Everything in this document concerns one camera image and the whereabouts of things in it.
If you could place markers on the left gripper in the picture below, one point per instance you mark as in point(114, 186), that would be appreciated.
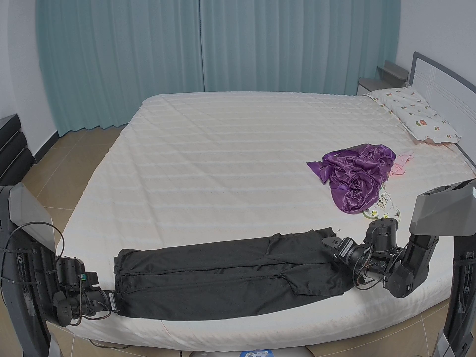
point(100, 301)

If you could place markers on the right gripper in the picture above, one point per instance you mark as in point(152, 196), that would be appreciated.
point(349, 253)

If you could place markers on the black T-shirt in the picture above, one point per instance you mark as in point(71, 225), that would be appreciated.
point(223, 273)

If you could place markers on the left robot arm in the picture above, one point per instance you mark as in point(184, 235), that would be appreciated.
point(33, 214)

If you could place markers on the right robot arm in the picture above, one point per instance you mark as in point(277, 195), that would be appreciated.
point(442, 214)

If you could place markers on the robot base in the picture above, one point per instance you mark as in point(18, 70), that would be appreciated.
point(256, 354)

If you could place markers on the bed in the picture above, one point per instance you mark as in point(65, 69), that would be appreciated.
point(204, 162)

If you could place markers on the white printed garment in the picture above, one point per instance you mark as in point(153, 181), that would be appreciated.
point(385, 205)

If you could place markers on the purple satin garment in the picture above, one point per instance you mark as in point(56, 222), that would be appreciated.
point(353, 173)

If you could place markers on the pink garment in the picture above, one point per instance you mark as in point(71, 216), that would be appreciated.
point(401, 164)

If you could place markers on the white printed pillow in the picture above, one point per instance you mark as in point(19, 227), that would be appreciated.
point(414, 115)

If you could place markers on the grey bedside table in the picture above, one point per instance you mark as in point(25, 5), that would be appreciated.
point(383, 78)

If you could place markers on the black chest of drawers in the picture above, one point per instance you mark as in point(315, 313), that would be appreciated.
point(15, 147)

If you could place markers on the blue-green curtain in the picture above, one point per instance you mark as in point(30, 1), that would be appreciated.
point(186, 32)

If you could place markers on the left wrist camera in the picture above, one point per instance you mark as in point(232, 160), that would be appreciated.
point(87, 279)

